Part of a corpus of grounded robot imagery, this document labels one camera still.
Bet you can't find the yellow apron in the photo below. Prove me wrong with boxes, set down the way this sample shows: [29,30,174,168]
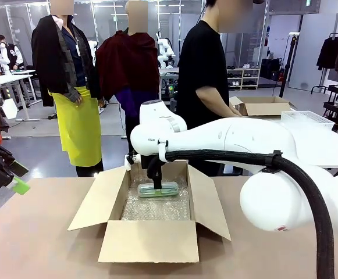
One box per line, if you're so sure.
[48,85,103,168]

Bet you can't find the white plastic basket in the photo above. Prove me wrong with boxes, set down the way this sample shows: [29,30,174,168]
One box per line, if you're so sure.
[280,110,336,132]

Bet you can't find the black hanging coat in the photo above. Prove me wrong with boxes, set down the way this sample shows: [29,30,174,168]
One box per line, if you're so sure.
[316,37,338,70]

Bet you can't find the white shoe rack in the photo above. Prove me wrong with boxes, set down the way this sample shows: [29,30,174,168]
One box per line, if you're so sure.
[226,67,260,90]

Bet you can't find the white standing desk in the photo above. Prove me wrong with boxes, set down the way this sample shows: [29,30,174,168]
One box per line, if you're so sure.
[0,69,41,121]

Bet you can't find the mannequin with black jacket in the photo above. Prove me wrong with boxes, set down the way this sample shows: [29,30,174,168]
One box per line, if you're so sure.
[31,0,105,178]

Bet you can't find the mint green glasses case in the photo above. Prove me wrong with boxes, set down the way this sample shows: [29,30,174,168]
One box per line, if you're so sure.
[137,181,181,199]

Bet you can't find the person's right hand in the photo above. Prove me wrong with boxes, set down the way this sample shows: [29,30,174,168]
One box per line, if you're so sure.
[229,105,244,118]

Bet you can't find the purple garment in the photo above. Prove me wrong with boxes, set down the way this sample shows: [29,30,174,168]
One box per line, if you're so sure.
[115,88,160,119]

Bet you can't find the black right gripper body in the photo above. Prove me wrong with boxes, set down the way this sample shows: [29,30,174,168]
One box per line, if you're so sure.
[141,155,166,178]

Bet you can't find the small cardboard box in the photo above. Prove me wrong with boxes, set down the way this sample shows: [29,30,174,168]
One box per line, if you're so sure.
[229,95,292,117]

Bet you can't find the person in black t-shirt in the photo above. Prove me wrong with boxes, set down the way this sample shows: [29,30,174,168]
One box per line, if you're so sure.
[176,0,255,178]

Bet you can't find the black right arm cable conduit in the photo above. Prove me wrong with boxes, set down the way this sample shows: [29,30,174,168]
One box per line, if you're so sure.
[147,149,337,279]

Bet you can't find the bubble wrap sheet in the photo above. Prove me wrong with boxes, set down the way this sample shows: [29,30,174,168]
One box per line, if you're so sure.
[120,170,191,221]

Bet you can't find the open cardboard shipping box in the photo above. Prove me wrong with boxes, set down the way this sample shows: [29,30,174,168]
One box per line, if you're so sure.
[67,159,232,264]

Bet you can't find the mannequin with maroon shawl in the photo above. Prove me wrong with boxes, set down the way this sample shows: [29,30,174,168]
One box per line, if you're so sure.
[95,0,161,155]

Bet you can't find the person's right forearm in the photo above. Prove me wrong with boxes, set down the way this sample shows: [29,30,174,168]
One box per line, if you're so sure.
[196,85,236,116]

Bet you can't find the black light stand pole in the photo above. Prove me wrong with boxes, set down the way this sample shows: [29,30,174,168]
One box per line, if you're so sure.
[278,31,300,98]

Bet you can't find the black clothes rack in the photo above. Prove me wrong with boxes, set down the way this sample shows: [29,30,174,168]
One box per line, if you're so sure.
[311,31,338,95]

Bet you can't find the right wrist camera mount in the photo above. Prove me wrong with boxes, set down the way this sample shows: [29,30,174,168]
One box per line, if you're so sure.
[124,153,142,171]

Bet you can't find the person in varsity jacket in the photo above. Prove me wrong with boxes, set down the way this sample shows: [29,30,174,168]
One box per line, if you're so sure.
[0,34,24,70]

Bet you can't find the black luggage bags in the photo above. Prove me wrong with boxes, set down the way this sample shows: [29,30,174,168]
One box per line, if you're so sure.
[260,58,283,81]

